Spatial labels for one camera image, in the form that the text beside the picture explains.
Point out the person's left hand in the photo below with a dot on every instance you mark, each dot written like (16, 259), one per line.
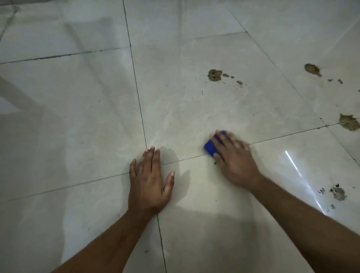
(146, 191)

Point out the large jagged brown mud clump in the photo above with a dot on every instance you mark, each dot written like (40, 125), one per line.
(348, 122)

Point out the person's right forearm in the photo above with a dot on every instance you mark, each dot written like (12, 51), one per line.
(306, 225)

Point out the person's left middle finger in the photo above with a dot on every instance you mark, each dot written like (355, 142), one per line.
(150, 161)

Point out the grey speckled dirt stain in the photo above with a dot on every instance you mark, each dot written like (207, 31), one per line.
(338, 193)

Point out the person's left little finger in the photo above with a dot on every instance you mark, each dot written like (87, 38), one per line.
(133, 168)

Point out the person's left forearm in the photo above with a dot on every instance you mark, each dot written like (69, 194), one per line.
(112, 244)

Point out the person's right hand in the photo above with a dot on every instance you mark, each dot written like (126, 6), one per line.
(237, 166)

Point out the person's left thumb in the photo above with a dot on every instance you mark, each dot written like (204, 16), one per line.
(169, 184)

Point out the elongated brown mud clump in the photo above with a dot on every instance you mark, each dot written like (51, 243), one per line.
(311, 68)

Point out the blue scrubbing sponge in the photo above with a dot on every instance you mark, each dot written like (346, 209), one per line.
(209, 146)

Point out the round brown mud clump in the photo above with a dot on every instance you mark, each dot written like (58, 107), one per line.
(214, 75)

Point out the person's right thumb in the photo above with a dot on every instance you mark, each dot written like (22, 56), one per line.
(218, 159)

